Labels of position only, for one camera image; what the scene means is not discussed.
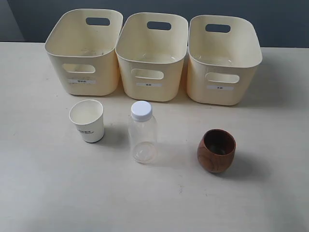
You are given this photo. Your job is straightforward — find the brown wooden cup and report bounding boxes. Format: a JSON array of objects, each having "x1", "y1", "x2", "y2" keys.
[{"x1": 197, "y1": 129, "x2": 236, "y2": 174}]

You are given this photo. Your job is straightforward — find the left cream plastic bin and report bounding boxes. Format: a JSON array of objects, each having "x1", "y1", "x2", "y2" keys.
[{"x1": 44, "y1": 9, "x2": 123, "y2": 96}]

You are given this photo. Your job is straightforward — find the white paper cup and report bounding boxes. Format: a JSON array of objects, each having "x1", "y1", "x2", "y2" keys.
[{"x1": 69, "y1": 100, "x2": 105, "y2": 143}]

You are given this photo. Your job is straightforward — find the middle cream plastic bin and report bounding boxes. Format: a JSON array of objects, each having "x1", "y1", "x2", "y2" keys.
[{"x1": 115, "y1": 12, "x2": 189, "y2": 102}]

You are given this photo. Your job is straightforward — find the right cream plastic bin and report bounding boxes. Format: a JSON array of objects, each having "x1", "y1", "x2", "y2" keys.
[{"x1": 186, "y1": 15, "x2": 263, "y2": 106}]

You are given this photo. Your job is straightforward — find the clear plastic bottle white cap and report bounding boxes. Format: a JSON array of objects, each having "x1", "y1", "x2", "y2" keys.
[{"x1": 128, "y1": 101, "x2": 157, "y2": 164}]

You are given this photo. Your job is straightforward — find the cream plastic bin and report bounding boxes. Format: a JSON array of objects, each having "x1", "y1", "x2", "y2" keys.
[
  {"x1": 186, "y1": 15, "x2": 263, "y2": 106},
  {"x1": 44, "y1": 9, "x2": 123, "y2": 96},
  {"x1": 115, "y1": 12, "x2": 189, "y2": 102}
]

